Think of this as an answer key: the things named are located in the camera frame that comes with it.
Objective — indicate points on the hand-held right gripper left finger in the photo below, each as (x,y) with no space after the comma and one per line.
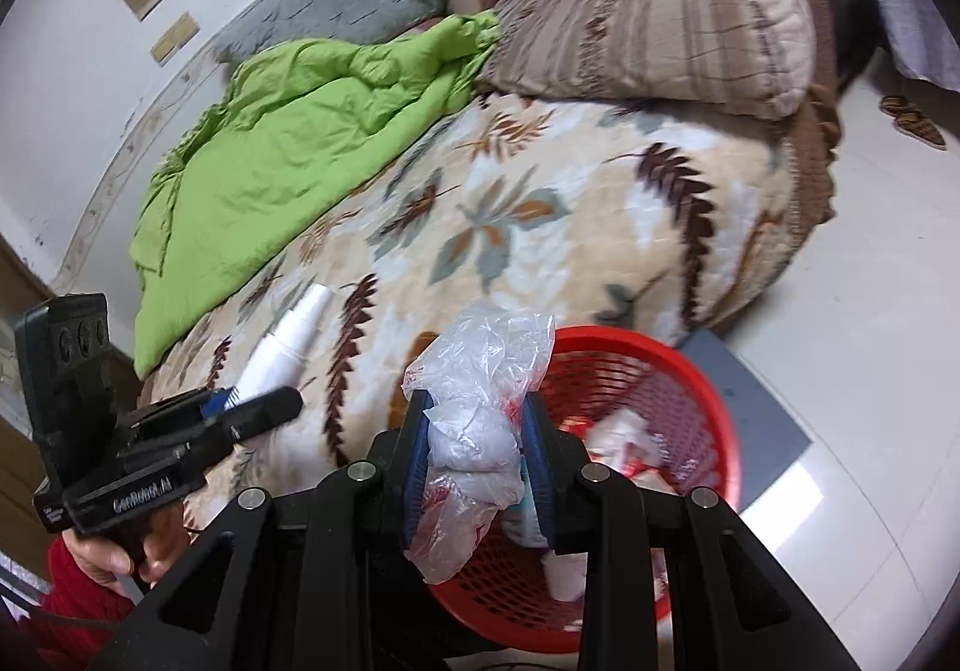
(414,491)

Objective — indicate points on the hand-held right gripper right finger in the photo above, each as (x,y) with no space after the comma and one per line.
(544,491)

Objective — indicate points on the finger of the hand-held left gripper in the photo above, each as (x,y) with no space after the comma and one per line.
(187,410)
(266,412)

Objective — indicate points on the white spray bottle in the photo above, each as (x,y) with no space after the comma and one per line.
(289,341)

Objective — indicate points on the clear plastic bag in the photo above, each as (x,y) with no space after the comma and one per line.
(472,438)

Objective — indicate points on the red plastic mesh basket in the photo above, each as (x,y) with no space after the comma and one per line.
(660,401)

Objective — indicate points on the person's left forearm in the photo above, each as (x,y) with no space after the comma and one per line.
(67,618)

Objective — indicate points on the person's left hand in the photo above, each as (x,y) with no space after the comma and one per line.
(90,555)

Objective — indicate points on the teal wet wipe packet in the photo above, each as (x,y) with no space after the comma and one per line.
(519,513)

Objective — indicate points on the white paper scrap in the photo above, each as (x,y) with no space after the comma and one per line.
(562,577)

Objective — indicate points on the crumpled white tissue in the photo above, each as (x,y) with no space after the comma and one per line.
(619,438)

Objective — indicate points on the wooden glass door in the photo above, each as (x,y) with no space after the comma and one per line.
(15,491)

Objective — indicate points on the grey floor mat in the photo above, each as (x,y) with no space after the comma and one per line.
(757,431)

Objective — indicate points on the green quilt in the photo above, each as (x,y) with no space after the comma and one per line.
(262,176)

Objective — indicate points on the floral beige blanket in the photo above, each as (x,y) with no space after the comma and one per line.
(585,191)

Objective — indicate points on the striped brown pillow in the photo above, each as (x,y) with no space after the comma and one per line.
(660,3)

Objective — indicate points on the brown patterned slipper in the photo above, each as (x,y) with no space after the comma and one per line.
(922,129)
(900,105)

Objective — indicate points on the pale hanging cloth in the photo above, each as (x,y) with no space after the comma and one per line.
(915,3)

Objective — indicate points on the beige light switch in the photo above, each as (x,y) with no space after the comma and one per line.
(166,50)
(186,29)

